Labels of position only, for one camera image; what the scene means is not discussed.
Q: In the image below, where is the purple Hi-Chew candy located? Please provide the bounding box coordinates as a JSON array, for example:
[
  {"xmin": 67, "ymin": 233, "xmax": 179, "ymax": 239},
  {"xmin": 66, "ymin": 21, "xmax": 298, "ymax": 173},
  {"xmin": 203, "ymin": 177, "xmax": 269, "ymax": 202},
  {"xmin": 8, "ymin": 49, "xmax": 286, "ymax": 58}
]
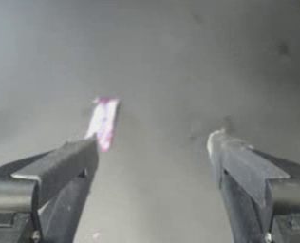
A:
[{"xmin": 84, "ymin": 97, "xmax": 120, "ymax": 153}]

